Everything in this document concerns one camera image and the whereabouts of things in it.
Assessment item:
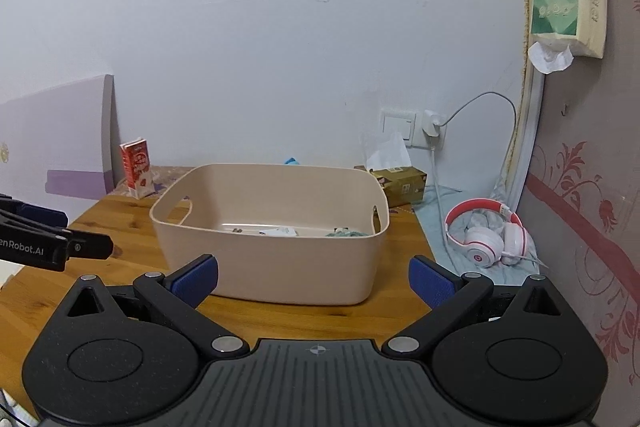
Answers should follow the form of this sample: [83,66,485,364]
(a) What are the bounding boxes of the red white headphones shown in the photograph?
[444,198,544,269]

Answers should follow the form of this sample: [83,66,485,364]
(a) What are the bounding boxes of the light blue blanket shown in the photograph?
[412,185,542,286]

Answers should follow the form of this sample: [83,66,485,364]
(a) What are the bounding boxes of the white purple headboard panel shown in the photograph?
[0,75,114,220]

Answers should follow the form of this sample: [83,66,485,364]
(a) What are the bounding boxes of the white medicine box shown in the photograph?
[258,227,298,237]

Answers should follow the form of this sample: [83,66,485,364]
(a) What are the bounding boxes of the gold tissue box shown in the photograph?
[354,131,429,208]

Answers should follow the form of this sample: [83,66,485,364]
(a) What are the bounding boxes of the green fabric scrunchie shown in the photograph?
[326,228,369,237]

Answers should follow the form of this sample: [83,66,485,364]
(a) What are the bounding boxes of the beige plastic storage bin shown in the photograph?
[150,164,390,306]

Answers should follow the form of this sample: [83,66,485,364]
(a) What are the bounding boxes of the red white milk carton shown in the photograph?
[119,138,155,199]

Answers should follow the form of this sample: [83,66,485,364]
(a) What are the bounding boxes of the white charger plug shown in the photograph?
[422,109,446,150]

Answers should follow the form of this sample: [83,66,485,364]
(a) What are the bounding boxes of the white charger cable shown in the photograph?
[426,91,519,273]

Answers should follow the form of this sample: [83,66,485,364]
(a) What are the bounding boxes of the white door frame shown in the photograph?
[506,0,544,210]

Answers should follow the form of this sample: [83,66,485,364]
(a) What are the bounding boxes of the white wall socket plate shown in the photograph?
[381,108,416,147]

